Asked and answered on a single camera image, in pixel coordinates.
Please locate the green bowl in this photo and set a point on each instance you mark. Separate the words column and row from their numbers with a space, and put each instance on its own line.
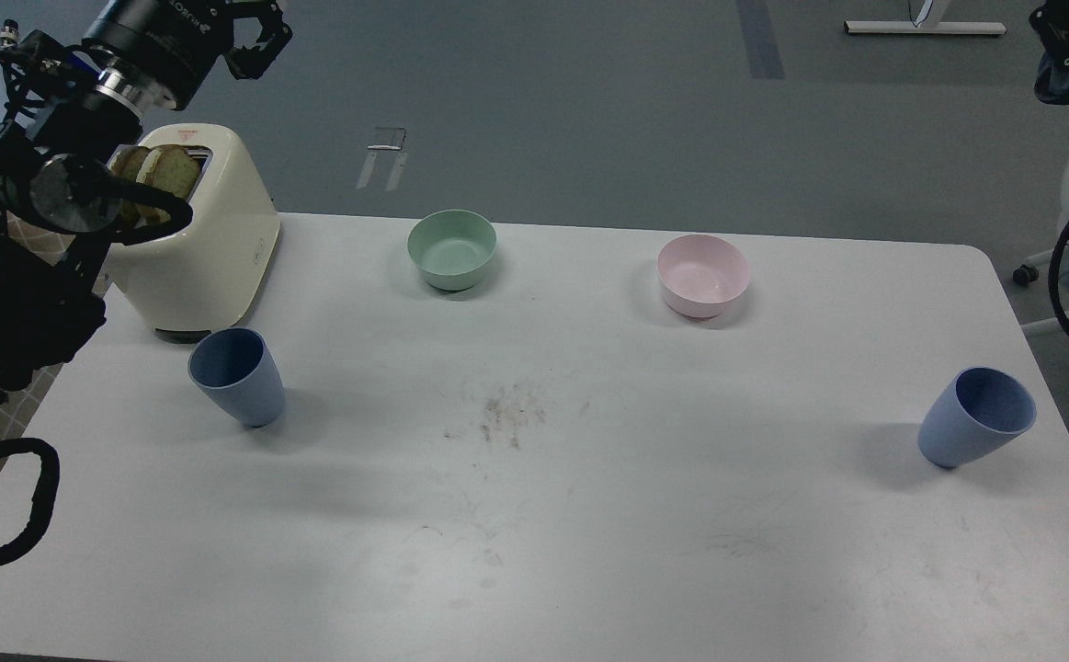
column 452, row 249

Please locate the light blue cup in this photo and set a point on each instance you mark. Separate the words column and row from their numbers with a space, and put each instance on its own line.
column 980, row 411

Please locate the cream white toaster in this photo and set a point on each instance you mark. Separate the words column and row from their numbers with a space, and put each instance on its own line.
column 206, row 276

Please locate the toast slice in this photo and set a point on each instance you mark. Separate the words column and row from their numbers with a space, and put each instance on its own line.
column 126, row 164
column 171, row 169

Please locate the dark blue cup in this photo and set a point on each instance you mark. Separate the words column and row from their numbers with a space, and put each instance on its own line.
column 236, row 370

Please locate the toast slice right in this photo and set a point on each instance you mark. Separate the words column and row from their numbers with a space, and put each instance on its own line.
column 171, row 169

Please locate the toast slice left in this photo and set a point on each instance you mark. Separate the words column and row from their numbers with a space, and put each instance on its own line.
column 126, row 164

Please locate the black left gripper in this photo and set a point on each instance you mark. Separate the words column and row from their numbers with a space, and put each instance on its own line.
column 158, row 53

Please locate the pink bowl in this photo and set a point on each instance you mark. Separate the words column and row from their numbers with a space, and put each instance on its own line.
column 701, row 276

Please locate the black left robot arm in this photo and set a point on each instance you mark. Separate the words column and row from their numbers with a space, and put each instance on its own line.
column 65, row 111

